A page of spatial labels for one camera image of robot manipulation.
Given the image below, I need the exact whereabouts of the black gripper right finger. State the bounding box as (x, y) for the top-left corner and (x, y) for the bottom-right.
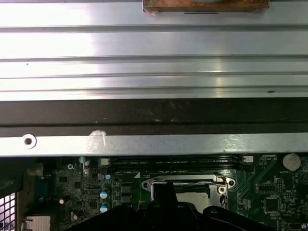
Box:
(165, 182), (274, 231)

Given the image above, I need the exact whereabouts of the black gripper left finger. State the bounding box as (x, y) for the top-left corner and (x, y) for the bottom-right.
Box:
(69, 182), (168, 231)

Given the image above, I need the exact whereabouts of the silver CPU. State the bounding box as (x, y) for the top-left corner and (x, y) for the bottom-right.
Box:
(175, 191), (210, 208)

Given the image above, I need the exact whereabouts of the metal socket cover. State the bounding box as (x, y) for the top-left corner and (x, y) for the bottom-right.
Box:
(150, 179), (219, 210)

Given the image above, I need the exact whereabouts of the wire locking lever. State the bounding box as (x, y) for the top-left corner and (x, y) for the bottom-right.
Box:
(153, 174), (229, 190)

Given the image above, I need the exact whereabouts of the CPU socket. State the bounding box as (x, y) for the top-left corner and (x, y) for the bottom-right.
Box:
(141, 172), (237, 211)

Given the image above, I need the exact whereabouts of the black RAM slot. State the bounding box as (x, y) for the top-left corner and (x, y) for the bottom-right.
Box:
(109, 155), (244, 165)
(109, 163), (245, 171)

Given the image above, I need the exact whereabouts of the green motherboard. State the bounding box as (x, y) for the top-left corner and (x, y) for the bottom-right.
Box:
(24, 154), (308, 231)

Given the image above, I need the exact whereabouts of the black PC case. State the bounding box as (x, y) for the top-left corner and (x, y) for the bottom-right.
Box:
(0, 98), (308, 231)

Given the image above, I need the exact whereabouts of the small finned heatsink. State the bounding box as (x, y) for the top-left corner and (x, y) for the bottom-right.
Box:
(25, 215), (51, 231)

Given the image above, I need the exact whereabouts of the round coin battery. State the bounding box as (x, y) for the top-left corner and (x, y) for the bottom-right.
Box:
(282, 153), (301, 171)

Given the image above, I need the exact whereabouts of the brown base plate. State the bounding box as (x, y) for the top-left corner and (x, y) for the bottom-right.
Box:
(141, 0), (270, 16)

